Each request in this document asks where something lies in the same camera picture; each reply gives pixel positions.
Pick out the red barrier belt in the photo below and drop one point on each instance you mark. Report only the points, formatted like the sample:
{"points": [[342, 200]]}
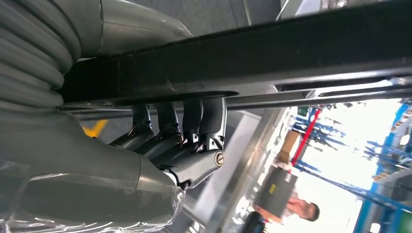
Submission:
{"points": [[305, 138]]}

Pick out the grey case with yellow label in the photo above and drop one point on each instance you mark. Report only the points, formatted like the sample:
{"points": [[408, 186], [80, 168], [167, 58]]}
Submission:
{"points": [[273, 193]]}

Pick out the person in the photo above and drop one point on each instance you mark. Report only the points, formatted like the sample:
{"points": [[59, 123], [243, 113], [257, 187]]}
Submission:
{"points": [[302, 209]]}

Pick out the stainless steel workbench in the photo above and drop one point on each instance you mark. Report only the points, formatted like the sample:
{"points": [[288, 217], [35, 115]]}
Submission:
{"points": [[244, 167]]}

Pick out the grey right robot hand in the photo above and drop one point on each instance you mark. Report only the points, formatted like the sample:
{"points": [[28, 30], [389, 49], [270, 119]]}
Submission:
{"points": [[80, 167]]}

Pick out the cardboard box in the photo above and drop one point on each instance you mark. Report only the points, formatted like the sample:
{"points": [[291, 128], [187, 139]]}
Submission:
{"points": [[288, 146]]}

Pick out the blue metal rack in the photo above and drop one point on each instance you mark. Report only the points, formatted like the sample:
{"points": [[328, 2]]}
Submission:
{"points": [[370, 196]]}

